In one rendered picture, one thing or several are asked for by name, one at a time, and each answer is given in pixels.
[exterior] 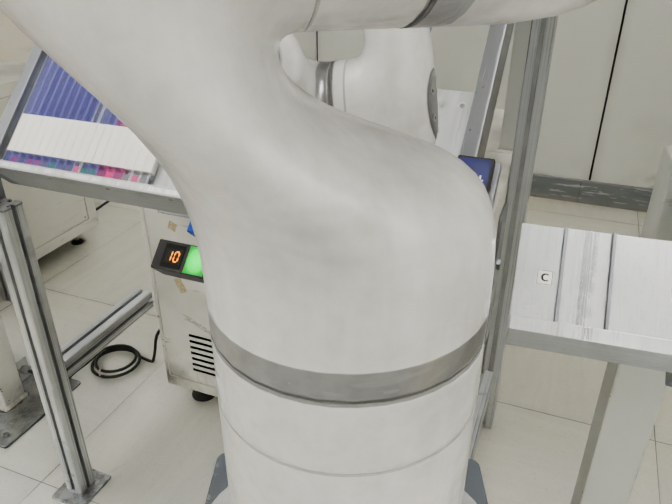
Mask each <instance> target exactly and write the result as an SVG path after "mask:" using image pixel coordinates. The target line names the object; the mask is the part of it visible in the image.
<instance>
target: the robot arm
mask: <svg viewBox="0 0 672 504"><path fill-rule="evenodd" d="M594 1H597V0H0V11H1V12H2V13H3V14H4V15H5V16H6V17H7V18H8V19H10V20H11V21H12V22H13V23H14V24H15V25H16V26H17V27H18V28H19V29H20V30H21V31H22V32H23V33H24V34H25V35H26V36H27V37H28V38H30V39H31V40H32V41H33V42H34V43H35V44H36V45H37V46H38V47H39V48H41V49H42V50H43V51H44V52H45V53H46V54H47V55H48V56H49V57H50V58H52V59H53V60H54V61H55V62H56V63H57V64H58V65H59V66H60V67H61V68H63V69H64V70H65V71H66V72H67V73H68V74H69V75H70V76H71V77H73V78H74V79H75V80H76V81H77V82H78V83H79V84H81V85H82V86H83V87H84V88H85V89H86V90H87V91H88V92H90V93H91V94H92V95H93V96H94V97H95V98H96V99H97V100H99V101H100V102H101V103H102V104H103V105H104V106H105V107H107V108H108V109H109V110H110V111H111V112H112V113H113V114H114V115H115V116H116V117H117V118H118V119H119V120H120V121H121V122H122V123H123V124H124V125H125V126H126V127H128V128H129V129H130V130H131V131H132V132H133V133H134V134H135V135H136V136H137V138H138V139H139V140H140V141H141V142H142V143H143V144H144V146H145V147H146V148H147V149H148V150H149V151H150V152H151V153H152V155H153V156H154V157H155V158H156V159H157V161H158V162H159V163H160V165H161V166H162V168H163V169H164V170H165V172H166V173H167V175H168V176H169V177H170V179H171V181H172V183H173V185H174V186H175V188H176V190H177V192H178V194H179V195H180V197H181V199H182V201H183V203H184V206H185V208H186V211H187V213H188V216H189V218H190V221H191V224H192V228H193V231H194V234H195V238H196V242H197V246H198V250H199V255H200V260H201V266H202V272H203V278H204V286H205V293H206V301H207V309H208V317H209V326H210V333H211V341H212V350H213V358H214V367H215V375H216V384H217V392H218V402H219V411H220V419H221V428H222V436H223V445H224V453H225V462H226V470H227V478H228V487H227V488H226V489H225V490H224V491H222V492H221V493H220V494H219V495H218V497H217V498H216V499H215V500H214V501H213V503H212V504H477V503H476V502H475V501H474V500H473V499H472V498H471V497H470V496H469V495H468V494H467V493H466V492H465V491H464V487H465V480H466V473H467V466H468V459H469V452H470V445H471V438H472V431H473V423H474V416H475V409H476V402H477V392H478V385H479V378H480V371H481V364H482V357H483V350H484V343H485V335H486V331H487V324H488V317H489V310H490V302H491V293H492V285H493V276H494V266H495V249H496V239H495V217H494V212H493V208H492V203H491V200H490V197H489V195H488V192H487V190H486V188H485V185H484V184H483V182H482V181H481V180H480V178H479V177H478V176H477V174H476V173H475V172H474V171H473V170H472V169H471V168H470V167H469V166H468V165H466V164H465V163H464V162H463V161H462V160H460V159H459V158H457V157H456V156H454V155H453V154H451V153H449V152H448V151H446V150H444V149H443V148H441V147H439V146H436V145H435V142H436V138H437V133H438V132H439V126H438V101H437V88H436V74H435V67H434V58H433V49H432V41H431V34H430V27H458V26H476V25H494V24H510V23H516V22H522V21H528V20H534V19H540V18H546V17H552V16H558V15H561V14H564V13H567V12H570V11H573V10H576V9H579V8H582V7H584V6H586V5H588V4H590V3H592V2H594ZM337 30H363V48H362V51H361V53H360V54H359V55H358V56H356V57H352V58H348V59H342V60H336V61H316V60H312V59H309V58H307V57H306V56H305V54H304V52H303V50H302V48H301V46H300V44H299V42H298V41H297V39H296V38H295V36H294V35H293V33H299V32H311V31H337Z"/></svg>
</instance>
